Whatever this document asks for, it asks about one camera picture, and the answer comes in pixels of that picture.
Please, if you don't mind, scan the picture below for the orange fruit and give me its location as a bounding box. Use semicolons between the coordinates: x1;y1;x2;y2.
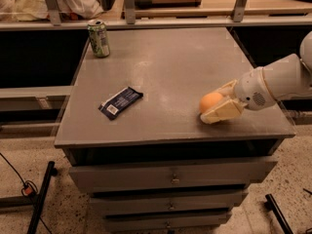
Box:
199;92;223;113

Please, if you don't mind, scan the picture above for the green soda can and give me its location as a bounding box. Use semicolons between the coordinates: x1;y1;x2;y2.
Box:
88;19;110;58

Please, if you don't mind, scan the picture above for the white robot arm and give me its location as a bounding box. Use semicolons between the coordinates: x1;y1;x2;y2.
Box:
199;32;312;124

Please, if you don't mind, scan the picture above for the white cloth pile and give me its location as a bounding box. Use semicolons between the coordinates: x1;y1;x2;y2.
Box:
0;0;103;21

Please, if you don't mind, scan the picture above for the grey drawer cabinet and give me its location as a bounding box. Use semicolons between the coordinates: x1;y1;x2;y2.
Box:
55;28;294;232

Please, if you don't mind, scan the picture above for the black stand leg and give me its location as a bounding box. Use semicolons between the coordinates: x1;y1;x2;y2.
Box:
264;194;293;234
27;161;58;234

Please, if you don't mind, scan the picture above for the black cable with orange clip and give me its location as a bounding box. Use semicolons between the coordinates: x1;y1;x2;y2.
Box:
0;151;53;234

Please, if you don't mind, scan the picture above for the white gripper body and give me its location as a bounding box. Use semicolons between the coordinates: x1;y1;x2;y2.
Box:
234;67;276;111

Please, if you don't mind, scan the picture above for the black stand leg left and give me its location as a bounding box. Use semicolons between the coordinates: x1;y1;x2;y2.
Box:
27;161;58;234

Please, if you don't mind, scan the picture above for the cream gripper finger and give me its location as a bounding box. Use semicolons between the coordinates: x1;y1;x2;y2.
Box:
216;79;237;97
200;97;247;124

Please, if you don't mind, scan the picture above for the dark blue snack wrapper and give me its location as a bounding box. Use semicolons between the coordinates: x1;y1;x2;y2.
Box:
98;87;143;120

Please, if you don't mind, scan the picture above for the grey metal railing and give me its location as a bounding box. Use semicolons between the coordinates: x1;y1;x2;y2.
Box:
0;0;312;32

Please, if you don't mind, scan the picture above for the black stand leg right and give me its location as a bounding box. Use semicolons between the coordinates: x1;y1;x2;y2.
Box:
264;194;293;234

